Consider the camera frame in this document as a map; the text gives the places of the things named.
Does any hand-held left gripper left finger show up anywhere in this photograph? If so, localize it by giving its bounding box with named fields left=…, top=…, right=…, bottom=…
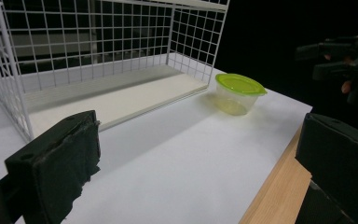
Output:
left=5, top=109, right=103, bottom=224

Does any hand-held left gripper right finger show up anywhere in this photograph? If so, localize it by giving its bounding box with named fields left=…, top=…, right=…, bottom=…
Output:
left=294, top=112, right=358, bottom=224

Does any clear container with green lid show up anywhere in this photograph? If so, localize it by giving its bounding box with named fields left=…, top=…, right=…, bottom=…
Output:
left=214, top=73, right=269, bottom=117

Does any white table cover sheet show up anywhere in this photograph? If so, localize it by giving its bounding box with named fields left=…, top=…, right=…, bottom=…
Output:
left=0, top=67, right=313, bottom=224

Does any white wire grid shelf rack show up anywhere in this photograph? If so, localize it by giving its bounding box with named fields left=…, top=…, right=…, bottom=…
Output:
left=0, top=0, right=231, bottom=144

